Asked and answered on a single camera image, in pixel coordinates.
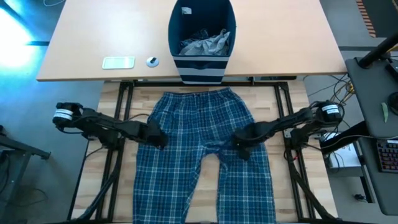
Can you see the white bin label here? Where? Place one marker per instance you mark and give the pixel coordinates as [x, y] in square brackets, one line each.
[186, 10]

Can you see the small black floor item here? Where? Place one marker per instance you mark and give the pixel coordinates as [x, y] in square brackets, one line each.
[359, 197]

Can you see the black backlit keyboard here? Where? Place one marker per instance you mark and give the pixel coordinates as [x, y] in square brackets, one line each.
[388, 157]

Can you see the dark grey metal stand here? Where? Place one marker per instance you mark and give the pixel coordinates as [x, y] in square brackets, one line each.
[18, 146]

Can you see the black desk device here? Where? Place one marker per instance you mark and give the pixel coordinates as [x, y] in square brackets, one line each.
[393, 70]

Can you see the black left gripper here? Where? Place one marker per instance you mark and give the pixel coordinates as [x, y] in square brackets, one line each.
[152, 133]

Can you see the white box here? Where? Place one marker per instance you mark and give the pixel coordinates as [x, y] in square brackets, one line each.
[345, 158]

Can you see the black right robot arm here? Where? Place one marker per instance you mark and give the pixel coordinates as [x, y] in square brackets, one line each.
[295, 119]

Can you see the small round tape roll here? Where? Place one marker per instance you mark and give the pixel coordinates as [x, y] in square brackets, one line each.
[152, 62]

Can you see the green leaf-shaped item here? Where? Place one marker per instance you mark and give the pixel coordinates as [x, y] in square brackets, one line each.
[385, 112]

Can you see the light wooden desk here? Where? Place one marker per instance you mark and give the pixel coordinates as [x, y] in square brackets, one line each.
[280, 37]

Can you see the black pole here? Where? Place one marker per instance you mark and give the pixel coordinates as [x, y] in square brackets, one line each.
[376, 53]

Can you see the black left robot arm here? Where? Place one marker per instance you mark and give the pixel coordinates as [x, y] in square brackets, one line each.
[93, 124]

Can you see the blue plaid pajama pants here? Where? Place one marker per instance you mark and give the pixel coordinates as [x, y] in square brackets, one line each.
[202, 124]

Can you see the navy white striped laundry bin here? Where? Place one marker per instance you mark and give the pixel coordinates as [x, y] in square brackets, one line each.
[202, 70]

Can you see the silver flat phone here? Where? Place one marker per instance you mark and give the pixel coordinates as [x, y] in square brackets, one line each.
[118, 63]

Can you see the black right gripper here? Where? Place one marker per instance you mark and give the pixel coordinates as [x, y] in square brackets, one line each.
[248, 133]

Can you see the grey garment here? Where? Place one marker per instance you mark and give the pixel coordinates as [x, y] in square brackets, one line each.
[211, 46]

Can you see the grey side desk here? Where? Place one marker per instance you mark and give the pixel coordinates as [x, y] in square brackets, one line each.
[370, 93]

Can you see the black round object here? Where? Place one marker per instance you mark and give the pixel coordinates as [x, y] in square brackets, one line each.
[394, 104]

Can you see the black desk leg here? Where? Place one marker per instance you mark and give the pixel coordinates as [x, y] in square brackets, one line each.
[342, 138]

